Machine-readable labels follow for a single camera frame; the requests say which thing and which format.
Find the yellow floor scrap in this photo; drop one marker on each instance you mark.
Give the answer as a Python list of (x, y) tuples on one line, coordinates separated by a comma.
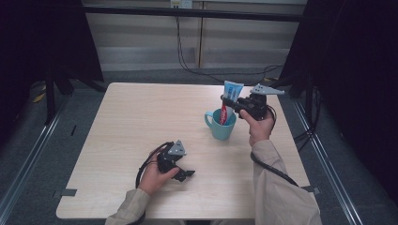
[(39, 97)]

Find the grey tape piece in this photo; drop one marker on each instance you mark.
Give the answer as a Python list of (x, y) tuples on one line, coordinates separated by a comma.
[(68, 192), (313, 189)]

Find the teal cup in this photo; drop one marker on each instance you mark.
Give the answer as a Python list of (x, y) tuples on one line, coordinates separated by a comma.
[(220, 132)]

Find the person's right hand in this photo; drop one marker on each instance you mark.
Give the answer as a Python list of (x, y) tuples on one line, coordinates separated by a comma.
[(259, 129)]

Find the black metal stand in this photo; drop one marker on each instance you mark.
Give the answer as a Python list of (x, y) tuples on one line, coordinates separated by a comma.
[(309, 93), (50, 97)]

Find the metal floor rail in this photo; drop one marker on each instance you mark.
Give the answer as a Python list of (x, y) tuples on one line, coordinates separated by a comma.
[(28, 162), (328, 168)]

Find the white wall socket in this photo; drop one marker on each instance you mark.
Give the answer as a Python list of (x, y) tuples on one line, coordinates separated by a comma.
[(181, 3)]

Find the black curtain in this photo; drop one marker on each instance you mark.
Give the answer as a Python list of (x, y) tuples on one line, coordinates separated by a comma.
[(353, 78), (37, 40)]

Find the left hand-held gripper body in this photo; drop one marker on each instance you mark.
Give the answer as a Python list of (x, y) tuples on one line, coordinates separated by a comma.
[(169, 159)]

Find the blue and white toothpaste tube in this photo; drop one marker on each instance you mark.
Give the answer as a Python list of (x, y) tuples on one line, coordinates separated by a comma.
[(233, 90)]

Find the person's left hand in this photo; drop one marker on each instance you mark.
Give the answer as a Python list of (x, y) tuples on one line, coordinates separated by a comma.
[(153, 181)]

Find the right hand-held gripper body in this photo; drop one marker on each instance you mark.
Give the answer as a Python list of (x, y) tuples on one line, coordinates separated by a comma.
[(256, 106)]

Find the black horizontal bar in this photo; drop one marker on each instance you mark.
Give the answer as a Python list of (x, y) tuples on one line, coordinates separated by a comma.
[(187, 12)]

